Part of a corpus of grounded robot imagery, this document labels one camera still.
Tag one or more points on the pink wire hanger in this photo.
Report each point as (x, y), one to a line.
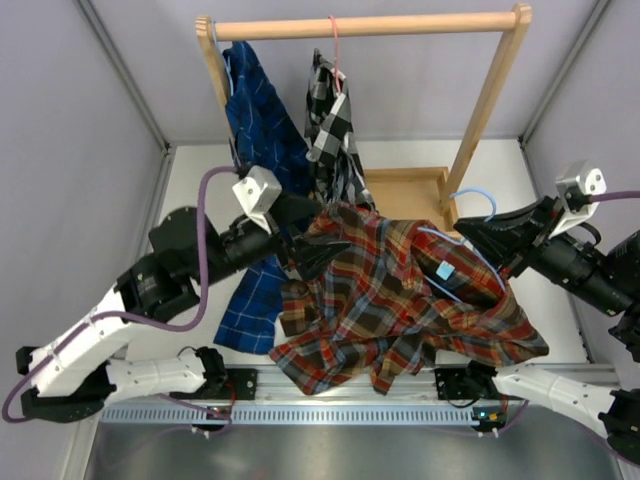
(337, 55)

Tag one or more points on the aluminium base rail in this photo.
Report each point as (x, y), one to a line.
(248, 383)

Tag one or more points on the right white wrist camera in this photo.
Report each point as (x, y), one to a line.
(573, 204)

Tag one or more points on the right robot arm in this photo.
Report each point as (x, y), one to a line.
(611, 414)

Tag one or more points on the black white checked shirt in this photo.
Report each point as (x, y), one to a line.
(336, 168)

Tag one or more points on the light blue hanger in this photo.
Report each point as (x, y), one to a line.
(480, 192)
(225, 63)

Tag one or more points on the red brown plaid shirt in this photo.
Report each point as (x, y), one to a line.
(399, 294)

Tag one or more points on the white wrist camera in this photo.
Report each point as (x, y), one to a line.
(256, 193)
(573, 204)

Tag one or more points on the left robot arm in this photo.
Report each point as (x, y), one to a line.
(75, 376)

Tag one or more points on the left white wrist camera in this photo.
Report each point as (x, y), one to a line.
(256, 193)

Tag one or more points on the blue plaid shirt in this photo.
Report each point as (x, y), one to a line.
(264, 135)

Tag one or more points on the wooden clothes rack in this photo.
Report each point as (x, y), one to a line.
(512, 25)

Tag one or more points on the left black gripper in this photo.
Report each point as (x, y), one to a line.
(314, 254)

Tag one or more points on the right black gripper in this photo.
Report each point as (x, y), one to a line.
(500, 238)

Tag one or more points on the white slotted cable duct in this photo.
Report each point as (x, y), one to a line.
(352, 415)

